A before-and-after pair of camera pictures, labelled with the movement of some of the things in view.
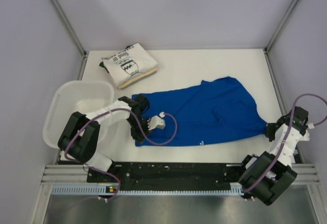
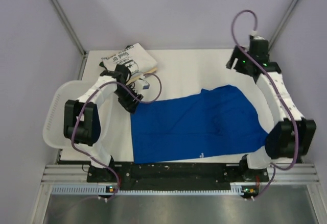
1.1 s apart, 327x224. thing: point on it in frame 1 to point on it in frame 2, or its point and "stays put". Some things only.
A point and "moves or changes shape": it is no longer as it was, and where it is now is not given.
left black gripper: (139, 136) to (131, 105)
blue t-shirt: (219, 110) moves or changes shape
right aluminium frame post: (282, 23) stays put
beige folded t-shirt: (138, 78) stays put
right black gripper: (269, 132) to (237, 54)
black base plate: (170, 173) stays put
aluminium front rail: (302, 173) stays put
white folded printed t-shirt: (129, 64) stays put
